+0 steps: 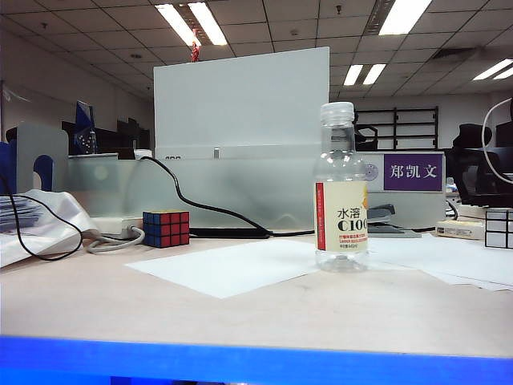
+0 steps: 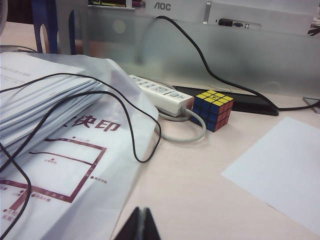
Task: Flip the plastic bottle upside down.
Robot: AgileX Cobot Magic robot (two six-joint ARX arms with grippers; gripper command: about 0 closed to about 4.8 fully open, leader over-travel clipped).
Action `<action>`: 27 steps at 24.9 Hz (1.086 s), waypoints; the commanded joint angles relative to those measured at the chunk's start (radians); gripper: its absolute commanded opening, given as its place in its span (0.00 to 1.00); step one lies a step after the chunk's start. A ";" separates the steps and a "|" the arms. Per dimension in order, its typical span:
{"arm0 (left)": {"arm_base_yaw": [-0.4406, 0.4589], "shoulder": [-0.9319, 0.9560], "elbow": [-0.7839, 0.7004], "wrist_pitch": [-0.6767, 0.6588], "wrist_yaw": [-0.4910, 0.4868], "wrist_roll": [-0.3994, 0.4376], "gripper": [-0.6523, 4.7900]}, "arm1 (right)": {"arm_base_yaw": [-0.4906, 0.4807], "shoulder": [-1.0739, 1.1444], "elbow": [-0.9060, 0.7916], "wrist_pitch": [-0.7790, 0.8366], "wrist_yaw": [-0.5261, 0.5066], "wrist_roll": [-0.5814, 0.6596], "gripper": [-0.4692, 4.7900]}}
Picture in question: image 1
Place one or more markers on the red hanging ornament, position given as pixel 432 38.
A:
pixel 195 52

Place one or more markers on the ceiling fluorescent light panel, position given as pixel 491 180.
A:
pixel 353 75
pixel 374 74
pixel 505 74
pixel 493 69
pixel 405 16
pixel 208 24
pixel 176 24

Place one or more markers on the white power strip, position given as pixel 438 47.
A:
pixel 116 224

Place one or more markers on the grey stapler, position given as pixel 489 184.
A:
pixel 382 211

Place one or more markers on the large white board panel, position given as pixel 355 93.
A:
pixel 240 104

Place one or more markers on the stack of white papers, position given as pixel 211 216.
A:
pixel 28 218

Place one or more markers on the blue file holder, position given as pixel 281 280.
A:
pixel 7 168

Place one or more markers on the white paper sheet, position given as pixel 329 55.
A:
pixel 224 268
pixel 481 282
pixel 449 256

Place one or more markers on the blue edge bar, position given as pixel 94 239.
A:
pixel 256 361

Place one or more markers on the blue crystal trophy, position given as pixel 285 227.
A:
pixel 85 120

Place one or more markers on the white plug adapter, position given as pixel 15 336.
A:
pixel 143 154

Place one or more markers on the colourful Rubik's cube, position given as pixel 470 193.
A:
pixel 166 230

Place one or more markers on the clear plastic bottle cream label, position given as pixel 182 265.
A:
pixel 340 224

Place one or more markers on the frosted glass desk partition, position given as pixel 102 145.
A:
pixel 248 188

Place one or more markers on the grey metal bookend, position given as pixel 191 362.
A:
pixel 44 140

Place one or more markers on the black shelving rack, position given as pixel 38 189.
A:
pixel 396 128

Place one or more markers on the black office chair with headrest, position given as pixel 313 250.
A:
pixel 368 140

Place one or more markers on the silver mirror cube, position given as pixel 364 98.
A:
pixel 497 228

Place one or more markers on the black mesh office chair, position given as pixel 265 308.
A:
pixel 473 172

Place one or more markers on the white plastic bag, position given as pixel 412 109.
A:
pixel 60 216

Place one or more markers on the purple and white name plate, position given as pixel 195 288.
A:
pixel 413 172

